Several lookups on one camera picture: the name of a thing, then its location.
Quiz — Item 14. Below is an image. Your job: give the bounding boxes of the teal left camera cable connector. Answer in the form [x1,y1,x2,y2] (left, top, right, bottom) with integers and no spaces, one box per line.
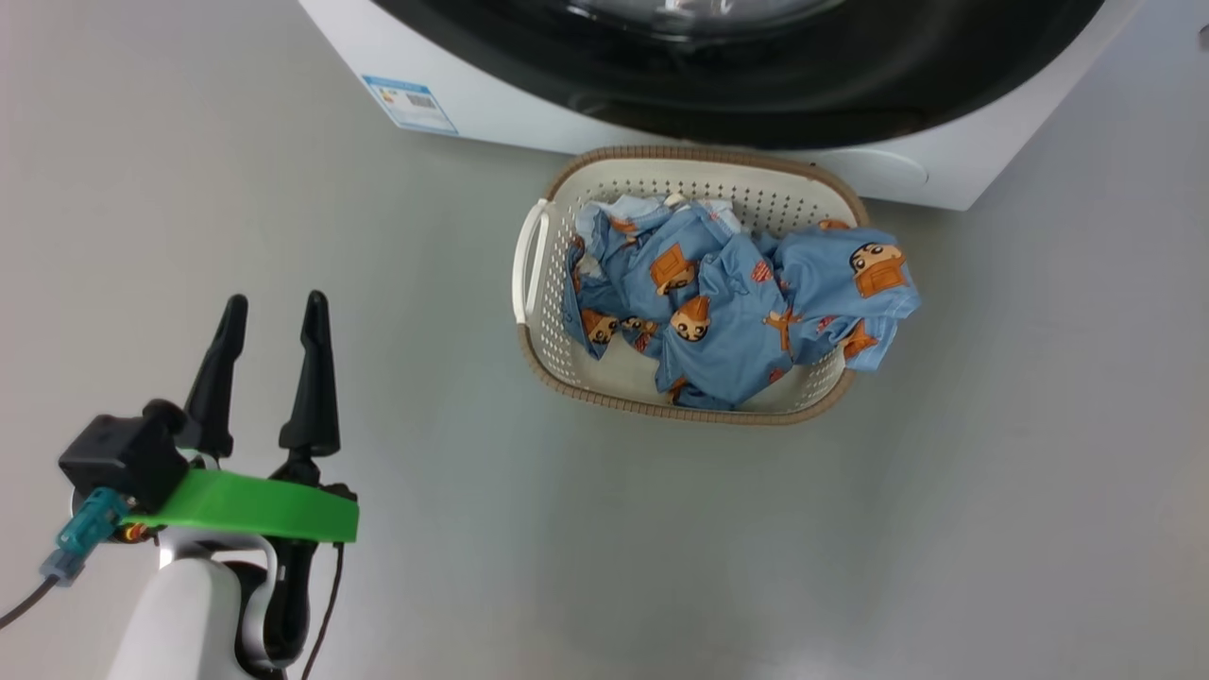
[40,488,130,587]

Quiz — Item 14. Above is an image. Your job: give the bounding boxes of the cream perforated laundry basket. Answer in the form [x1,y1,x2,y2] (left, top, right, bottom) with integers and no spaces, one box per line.
[512,144,872,426]

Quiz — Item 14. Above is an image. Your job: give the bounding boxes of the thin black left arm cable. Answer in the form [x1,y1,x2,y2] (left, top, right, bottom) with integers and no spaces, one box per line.
[300,541,347,680]

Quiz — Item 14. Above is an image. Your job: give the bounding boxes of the blue energy label sticker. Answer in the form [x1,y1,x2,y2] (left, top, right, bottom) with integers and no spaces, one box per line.
[362,76,459,136]

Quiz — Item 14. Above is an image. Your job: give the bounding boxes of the white round filter cover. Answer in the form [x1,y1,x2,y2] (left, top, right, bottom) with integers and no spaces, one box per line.
[820,148,932,201]

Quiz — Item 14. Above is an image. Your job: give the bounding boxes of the white front-load washing machine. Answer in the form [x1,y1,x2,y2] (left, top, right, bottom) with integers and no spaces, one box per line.
[300,0,1144,211]

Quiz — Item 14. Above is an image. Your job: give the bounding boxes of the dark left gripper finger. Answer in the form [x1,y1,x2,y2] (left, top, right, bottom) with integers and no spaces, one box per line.
[279,291,341,457]
[184,295,248,459]

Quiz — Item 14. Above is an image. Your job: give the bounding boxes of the black round washing machine door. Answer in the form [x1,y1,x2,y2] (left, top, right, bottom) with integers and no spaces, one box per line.
[370,0,1106,150]

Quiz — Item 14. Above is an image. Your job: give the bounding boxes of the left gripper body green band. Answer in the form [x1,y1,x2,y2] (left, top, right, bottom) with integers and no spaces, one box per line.
[123,453,360,544]

